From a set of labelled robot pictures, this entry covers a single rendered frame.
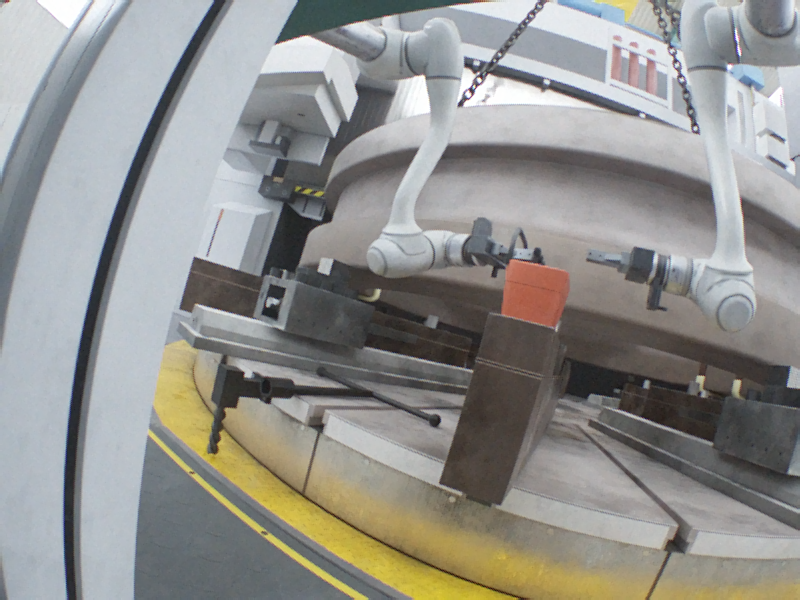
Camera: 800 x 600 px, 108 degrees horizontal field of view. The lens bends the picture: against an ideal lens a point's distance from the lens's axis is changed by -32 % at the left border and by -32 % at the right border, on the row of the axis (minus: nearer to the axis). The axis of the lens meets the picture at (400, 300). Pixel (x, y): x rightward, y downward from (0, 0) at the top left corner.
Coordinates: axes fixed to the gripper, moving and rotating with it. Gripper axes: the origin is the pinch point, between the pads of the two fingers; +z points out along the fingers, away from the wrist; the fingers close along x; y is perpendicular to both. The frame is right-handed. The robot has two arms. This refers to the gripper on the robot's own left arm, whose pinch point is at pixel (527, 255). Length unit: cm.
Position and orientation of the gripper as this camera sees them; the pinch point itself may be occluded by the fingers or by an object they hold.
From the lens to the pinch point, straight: 102.8
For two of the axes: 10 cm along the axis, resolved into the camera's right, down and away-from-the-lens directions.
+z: 6.6, 1.4, -7.3
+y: -2.7, 9.6, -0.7
